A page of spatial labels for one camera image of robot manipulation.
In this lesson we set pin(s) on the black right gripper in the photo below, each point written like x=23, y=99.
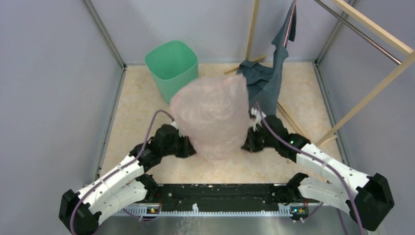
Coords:
x=250, y=145

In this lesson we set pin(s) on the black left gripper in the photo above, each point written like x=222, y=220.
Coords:
x=187, y=149

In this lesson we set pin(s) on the pink translucent trash bag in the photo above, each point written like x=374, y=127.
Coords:
x=213, y=112

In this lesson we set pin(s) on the green plastic trash bin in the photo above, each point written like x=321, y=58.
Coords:
x=172, y=65

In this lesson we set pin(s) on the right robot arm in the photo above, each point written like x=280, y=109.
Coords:
x=367, y=199

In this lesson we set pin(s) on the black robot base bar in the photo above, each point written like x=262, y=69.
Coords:
x=223, y=198

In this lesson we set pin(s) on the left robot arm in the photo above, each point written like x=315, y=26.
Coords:
x=82, y=212

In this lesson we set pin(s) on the dark blue-grey cloth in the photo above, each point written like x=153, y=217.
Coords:
x=264, y=83

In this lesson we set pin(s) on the metal rod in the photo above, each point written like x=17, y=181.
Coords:
x=358, y=32

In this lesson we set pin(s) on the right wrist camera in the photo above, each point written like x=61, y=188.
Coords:
x=258, y=115

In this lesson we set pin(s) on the white cable duct strip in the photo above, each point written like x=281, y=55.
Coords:
x=142, y=211

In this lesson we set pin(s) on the wooden drying rack frame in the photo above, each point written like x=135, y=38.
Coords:
x=351, y=69

